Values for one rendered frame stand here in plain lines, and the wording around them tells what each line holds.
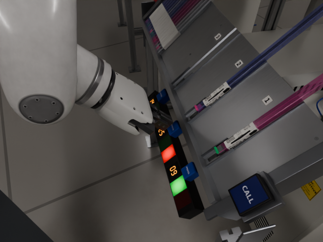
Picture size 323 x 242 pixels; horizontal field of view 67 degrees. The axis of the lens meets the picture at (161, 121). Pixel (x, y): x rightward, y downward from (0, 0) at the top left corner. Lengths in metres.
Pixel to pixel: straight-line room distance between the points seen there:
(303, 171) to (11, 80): 0.37
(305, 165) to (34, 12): 0.36
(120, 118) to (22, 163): 1.13
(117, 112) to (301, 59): 0.75
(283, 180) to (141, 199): 0.91
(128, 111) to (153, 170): 0.91
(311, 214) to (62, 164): 1.12
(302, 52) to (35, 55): 0.93
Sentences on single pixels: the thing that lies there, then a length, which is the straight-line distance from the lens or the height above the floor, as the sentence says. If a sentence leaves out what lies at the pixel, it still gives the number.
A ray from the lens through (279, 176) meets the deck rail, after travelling 0.39.
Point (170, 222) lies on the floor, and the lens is 1.18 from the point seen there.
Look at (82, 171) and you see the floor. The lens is 1.35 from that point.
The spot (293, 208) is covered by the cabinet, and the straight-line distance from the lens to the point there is 0.84.
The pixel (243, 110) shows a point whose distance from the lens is 0.47.
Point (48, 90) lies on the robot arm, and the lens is 0.29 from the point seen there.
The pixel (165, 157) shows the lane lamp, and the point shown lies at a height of 0.65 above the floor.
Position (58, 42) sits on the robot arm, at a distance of 0.27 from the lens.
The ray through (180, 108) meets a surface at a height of 0.73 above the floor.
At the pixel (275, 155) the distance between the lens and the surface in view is 0.42.
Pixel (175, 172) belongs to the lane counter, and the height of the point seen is 0.66.
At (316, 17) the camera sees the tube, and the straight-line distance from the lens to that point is 0.51.
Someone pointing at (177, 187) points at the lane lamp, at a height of 0.66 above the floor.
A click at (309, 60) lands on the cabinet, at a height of 0.62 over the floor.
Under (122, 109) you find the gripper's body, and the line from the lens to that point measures 0.40.
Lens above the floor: 1.11
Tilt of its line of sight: 47 degrees down
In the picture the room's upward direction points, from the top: straight up
